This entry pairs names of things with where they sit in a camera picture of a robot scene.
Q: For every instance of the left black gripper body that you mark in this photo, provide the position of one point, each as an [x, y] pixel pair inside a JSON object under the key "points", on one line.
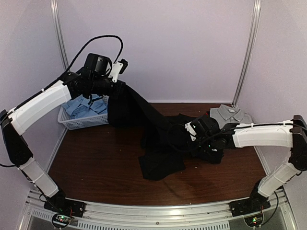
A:
{"points": [[98, 86]]}

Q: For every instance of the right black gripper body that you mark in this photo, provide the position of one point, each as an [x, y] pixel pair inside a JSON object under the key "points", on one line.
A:
{"points": [[206, 145]]}

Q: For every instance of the black long sleeve shirt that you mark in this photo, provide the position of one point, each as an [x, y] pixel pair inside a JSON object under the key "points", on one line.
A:
{"points": [[164, 138]]}

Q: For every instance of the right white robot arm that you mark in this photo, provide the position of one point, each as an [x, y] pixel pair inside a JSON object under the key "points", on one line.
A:
{"points": [[281, 146]]}

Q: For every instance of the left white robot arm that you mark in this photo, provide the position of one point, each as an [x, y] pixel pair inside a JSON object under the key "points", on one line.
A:
{"points": [[15, 122]]}

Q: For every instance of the grey folded button shirt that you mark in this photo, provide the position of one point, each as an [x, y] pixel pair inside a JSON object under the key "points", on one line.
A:
{"points": [[225, 114]]}

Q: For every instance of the light blue shirt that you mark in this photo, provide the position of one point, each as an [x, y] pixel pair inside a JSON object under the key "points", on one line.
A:
{"points": [[82, 107]]}

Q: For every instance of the white plastic basket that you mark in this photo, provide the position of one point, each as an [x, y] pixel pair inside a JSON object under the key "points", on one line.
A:
{"points": [[78, 123]]}

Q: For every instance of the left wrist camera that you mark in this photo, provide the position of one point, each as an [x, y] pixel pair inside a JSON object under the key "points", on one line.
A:
{"points": [[117, 69]]}

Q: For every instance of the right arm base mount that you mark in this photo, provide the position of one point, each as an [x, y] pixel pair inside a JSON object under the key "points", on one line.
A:
{"points": [[251, 208]]}

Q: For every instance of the left aluminium frame post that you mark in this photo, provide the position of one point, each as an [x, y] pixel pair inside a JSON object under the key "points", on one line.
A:
{"points": [[58, 32]]}

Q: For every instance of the aluminium frame post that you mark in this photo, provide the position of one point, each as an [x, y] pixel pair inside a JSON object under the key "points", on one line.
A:
{"points": [[255, 20], [58, 32]]}

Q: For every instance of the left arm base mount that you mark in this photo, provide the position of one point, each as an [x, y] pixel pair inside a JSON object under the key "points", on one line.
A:
{"points": [[65, 210]]}

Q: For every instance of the right aluminium frame post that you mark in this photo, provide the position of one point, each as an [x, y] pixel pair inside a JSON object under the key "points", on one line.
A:
{"points": [[255, 20]]}

